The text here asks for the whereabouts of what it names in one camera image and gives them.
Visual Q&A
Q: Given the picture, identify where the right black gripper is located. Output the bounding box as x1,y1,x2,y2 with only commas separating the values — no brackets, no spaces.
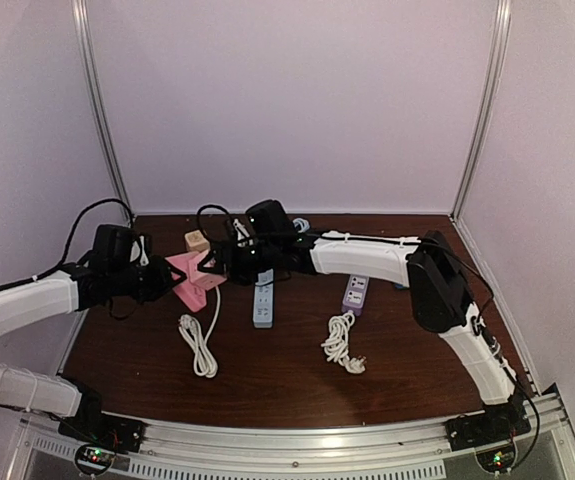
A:
200,237,282,285

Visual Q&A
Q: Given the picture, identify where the aluminium front rail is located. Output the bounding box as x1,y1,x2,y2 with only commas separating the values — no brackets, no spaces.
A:
2,392,575,479

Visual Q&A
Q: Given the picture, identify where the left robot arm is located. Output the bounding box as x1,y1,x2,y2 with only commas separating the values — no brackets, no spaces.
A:
0,256,187,444

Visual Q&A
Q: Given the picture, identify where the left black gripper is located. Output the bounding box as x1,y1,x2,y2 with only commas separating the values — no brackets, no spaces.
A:
108,254,182,305

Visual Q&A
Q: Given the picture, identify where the right aluminium post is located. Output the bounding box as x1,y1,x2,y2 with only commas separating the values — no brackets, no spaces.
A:
449,0,513,221

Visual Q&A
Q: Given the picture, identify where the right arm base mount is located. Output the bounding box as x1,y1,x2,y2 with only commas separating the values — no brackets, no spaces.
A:
444,396,531,451

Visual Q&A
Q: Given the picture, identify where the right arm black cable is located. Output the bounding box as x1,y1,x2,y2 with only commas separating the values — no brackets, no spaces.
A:
195,203,238,246

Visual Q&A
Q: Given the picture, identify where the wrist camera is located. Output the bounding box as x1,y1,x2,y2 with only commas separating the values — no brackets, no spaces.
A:
88,224,149,274
245,199,297,236

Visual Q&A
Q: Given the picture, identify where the pink triangular power strip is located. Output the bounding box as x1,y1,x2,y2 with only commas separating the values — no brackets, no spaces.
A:
166,251,226,313

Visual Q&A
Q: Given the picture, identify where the aluminium post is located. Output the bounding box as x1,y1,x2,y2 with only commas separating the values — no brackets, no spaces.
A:
71,0,131,208
449,0,513,221

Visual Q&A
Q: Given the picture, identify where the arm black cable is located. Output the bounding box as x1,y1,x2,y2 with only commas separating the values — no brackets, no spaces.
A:
195,203,238,246
0,198,136,301

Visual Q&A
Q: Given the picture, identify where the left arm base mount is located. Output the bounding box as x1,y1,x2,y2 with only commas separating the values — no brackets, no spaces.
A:
57,399,145,454

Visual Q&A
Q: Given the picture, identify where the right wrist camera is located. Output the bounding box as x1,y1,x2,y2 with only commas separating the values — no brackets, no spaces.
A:
245,199,297,236

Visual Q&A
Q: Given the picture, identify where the purple power strip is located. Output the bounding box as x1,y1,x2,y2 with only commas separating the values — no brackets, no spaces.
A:
341,275,369,316

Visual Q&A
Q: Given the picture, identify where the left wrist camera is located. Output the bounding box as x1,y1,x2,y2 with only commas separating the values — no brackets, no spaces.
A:
88,224,149,274

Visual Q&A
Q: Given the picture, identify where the white cable of purple strip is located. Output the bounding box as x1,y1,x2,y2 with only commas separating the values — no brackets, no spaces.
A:
321,312,369,375

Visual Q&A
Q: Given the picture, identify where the light blue power strip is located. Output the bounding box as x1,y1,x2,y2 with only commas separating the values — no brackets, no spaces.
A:
252,270,274,329

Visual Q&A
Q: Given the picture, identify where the left aluminium post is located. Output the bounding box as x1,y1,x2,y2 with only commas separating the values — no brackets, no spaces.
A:
71,0,131,208

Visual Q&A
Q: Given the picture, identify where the beige cube charger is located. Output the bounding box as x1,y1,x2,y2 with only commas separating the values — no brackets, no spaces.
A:
184,230,210,252

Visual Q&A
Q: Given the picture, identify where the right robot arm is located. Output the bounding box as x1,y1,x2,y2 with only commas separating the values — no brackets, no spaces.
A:
198,231,518,442

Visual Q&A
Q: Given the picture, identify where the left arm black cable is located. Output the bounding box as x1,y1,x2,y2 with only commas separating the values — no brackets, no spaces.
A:
0,198,136,301

